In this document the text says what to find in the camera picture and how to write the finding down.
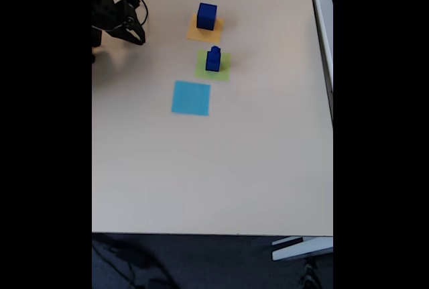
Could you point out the tiny blue cube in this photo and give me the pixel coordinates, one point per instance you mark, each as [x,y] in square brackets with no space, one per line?
[214,48]

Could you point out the orange paper square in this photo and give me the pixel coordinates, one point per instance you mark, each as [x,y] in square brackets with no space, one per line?
[204,36]

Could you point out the light blue paper square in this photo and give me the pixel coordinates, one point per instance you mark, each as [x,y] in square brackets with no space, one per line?
[191,98]

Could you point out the green paper square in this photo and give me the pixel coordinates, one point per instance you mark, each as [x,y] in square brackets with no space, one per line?
[224,72]

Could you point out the large blue cube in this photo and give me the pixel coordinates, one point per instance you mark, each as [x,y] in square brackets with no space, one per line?
[206,17]

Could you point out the medium blue cube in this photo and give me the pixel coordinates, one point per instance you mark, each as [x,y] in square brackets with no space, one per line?
[212,62]

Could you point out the white neighbouring table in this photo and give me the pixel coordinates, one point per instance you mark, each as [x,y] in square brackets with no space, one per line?
[323,27]

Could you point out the white table leg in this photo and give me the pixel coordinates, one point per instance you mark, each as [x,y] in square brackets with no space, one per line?
[301,248]

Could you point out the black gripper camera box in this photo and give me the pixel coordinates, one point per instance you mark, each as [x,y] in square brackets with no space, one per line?
[133,1]

